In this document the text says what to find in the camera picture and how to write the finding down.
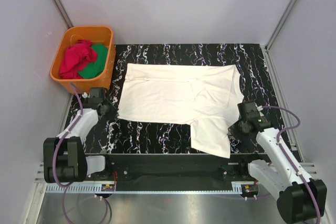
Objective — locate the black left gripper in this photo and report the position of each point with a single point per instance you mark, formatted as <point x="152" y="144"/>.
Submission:
<point x="114" y="110"/>

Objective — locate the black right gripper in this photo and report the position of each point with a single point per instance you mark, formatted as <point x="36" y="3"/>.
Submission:
<point x="232" y="129"/>

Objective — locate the white Coca-Cola t-shirt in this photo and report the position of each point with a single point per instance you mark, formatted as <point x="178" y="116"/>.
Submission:
<point x="204" y="97"/>

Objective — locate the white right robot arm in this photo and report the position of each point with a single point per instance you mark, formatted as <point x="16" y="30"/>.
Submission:
<point x="299" y="197"/>

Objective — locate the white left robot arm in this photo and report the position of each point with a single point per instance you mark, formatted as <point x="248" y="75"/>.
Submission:
<point x="64" y="157"/>

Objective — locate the green t-shirt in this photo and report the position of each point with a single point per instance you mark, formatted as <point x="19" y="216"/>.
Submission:
<point x="93" y="69"/>

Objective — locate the black marbled table mat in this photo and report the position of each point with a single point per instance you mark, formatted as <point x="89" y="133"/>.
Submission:
<point x="125" y="137"/>

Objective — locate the red t-shirt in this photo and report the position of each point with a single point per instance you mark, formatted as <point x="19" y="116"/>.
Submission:
<point x="76" y="58"/>

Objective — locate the orange plastic basket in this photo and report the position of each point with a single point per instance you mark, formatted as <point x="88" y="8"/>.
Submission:
<point x="97" y="35"/>

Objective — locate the right electronics board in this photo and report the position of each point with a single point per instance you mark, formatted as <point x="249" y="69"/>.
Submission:
<point x="250" y="190"/>

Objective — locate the electronics board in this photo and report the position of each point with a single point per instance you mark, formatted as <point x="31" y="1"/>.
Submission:
<point x="108" y="187"/>
<point x="250" y="190"/>

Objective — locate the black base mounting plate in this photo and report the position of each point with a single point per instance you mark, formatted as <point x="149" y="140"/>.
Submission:
<point x="181" y="158"/>

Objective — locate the left electronics board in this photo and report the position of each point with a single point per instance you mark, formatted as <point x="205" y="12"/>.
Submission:
<point x="108" y="187"/>

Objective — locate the aluminium frame rail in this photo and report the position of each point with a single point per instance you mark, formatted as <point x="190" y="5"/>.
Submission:
<point x="128" y="171"/>

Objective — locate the white slotted cable duct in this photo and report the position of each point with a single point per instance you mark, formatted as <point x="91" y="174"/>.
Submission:
<point x="124" y="188"/>

